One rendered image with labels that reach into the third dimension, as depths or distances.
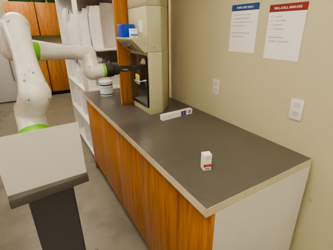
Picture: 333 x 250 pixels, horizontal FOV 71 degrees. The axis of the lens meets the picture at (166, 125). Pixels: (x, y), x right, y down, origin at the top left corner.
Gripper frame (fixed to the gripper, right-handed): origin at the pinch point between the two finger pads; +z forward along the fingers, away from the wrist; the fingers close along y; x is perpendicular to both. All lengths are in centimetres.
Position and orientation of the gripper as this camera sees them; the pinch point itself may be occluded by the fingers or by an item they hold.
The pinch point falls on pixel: (139, 67)
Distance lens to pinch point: 178.2
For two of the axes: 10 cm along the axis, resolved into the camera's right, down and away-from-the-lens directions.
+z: 8.6, -2.1, 4.7
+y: -5.1, -3.2, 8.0
